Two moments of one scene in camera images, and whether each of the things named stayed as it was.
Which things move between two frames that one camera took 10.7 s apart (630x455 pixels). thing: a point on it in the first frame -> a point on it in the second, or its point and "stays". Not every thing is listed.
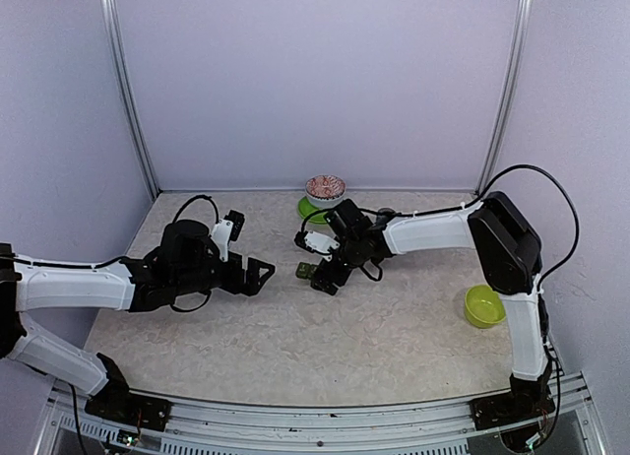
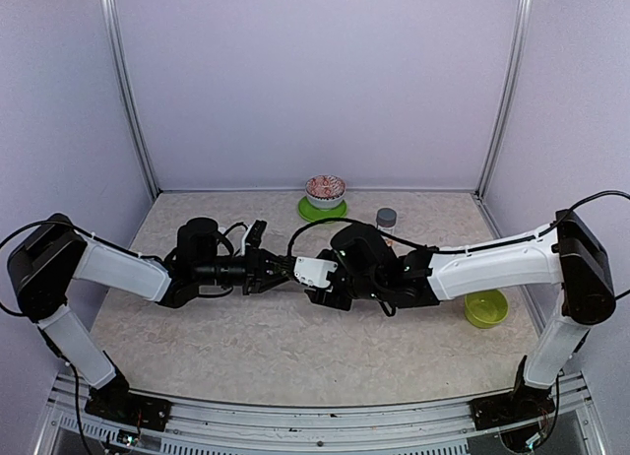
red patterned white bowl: [325, 191] stays
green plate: [305, 208] stays
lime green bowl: [483, 307] stays
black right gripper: [324, 285] -> [318, 297]
